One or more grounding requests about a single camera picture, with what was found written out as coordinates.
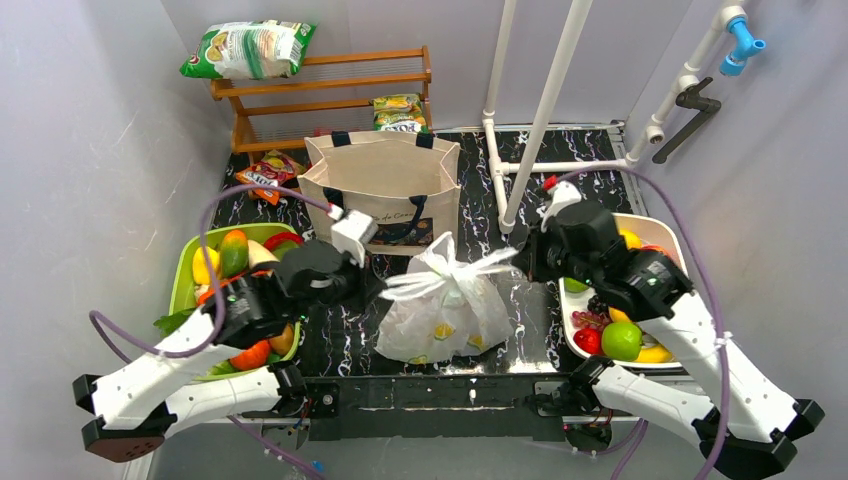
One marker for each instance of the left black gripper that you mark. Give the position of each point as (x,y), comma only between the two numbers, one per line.
(366,283)

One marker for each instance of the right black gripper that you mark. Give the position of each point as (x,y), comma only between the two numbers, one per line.
(530,258)

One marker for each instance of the orange red snack bag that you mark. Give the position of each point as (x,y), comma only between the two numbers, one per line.
(275,168)

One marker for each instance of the white plastic grocery bag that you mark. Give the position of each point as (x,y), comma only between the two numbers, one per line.
(443,307)

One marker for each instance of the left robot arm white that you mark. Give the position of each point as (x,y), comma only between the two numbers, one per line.
(139,406)

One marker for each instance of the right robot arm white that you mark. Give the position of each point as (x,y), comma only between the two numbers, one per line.
(742,423)

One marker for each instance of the light green guava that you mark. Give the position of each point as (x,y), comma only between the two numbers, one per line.
(575,286)

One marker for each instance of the yellow mango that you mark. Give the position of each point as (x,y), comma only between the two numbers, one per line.
(632,240)

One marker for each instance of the red chili pepper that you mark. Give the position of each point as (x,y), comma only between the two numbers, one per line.
(284,240)

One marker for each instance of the white daikon radish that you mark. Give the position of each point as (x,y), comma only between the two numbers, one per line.
(258,254)

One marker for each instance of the white fruit basket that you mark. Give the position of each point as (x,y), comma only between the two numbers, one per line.
(651,232)

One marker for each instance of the brown kiwi potato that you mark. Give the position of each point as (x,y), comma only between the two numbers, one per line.
(283,343)

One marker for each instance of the red grapes bunch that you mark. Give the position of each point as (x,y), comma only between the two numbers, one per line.
(589,320)

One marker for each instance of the green orange mango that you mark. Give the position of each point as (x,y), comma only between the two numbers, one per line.
(234,253)

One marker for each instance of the green vegetable basket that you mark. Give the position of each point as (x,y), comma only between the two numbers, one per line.
(182,296)

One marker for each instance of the small red fruit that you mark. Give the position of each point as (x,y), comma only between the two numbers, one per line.
(588,340)

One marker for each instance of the orange tomato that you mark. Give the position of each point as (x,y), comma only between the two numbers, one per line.
(252,358)

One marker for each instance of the yellow bell pepper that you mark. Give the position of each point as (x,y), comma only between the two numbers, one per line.
(205,265)

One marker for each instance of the beige canvas tote bag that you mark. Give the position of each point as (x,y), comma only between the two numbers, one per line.
(407,182)

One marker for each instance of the yellow banana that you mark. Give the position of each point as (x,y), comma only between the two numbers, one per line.
(656,354)

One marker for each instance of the yellow green snack bag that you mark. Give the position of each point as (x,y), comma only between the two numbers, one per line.
(400,113)

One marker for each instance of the wooden shelf rack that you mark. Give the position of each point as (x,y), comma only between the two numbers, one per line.
(330,93)

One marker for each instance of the large green chips bag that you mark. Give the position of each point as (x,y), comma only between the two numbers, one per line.
(256,50)

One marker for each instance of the blue pipe fitting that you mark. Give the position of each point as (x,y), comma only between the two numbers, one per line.
(746,47)

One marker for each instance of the white pvc pipe frame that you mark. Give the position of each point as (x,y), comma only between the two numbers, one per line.
(504,110)

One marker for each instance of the metal base frame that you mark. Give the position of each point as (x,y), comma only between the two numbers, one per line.
(450,407)

